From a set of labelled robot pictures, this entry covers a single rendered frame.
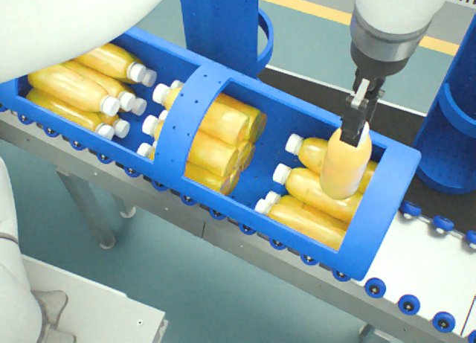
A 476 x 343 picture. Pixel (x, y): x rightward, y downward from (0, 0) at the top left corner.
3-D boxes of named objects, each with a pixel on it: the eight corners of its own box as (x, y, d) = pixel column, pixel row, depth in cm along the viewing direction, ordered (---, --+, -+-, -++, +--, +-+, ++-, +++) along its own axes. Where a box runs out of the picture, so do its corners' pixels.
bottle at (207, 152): (219, 184, 134) (141, 146, 138) (233, 170, 140) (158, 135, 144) (228, 155, 130) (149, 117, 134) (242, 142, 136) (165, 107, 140)
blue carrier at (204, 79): (352, 303, 137) (381, 246, 113) (11, 131, 156) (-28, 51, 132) (400, 196, 151) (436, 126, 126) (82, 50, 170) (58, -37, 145)
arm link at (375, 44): (447, -10, 76) (433, 23, 82) (373, -38, 78) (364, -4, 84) (417, 47, 73) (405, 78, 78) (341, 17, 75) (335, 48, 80)
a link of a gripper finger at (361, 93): (385, 62, 84) (370, 88, 81) (375, 91, 88) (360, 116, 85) (367, 55, 84) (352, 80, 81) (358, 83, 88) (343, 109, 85)
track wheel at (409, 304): (423, 304, 134) (424, 299, 136) (402, 294, 135) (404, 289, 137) (414, 320, 136) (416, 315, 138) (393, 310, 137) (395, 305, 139)
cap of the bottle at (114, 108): (113, 106, 144) (120, 109, 144) (103, 116, 142) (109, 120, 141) (112, 92, 142) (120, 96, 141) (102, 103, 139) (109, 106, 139)
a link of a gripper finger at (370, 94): (388, 71, 85) (384, 78, 85) (367, 127, 94) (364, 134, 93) (361, 59, 86) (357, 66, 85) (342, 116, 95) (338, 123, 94)
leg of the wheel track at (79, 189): (109, 252, 243) (69, 178, 188) (97, 245, 245) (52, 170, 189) (118, 239, 246) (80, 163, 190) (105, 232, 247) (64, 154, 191)
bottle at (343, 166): (334, 207, 116) (349, 159, 100) (311, 176, 119) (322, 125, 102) (366, 188, 118) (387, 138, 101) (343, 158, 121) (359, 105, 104)
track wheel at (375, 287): (388, 286, 136) (390, 282, 138) (368, 277, 137) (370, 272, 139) (380, 303, 138) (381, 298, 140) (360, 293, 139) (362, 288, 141)
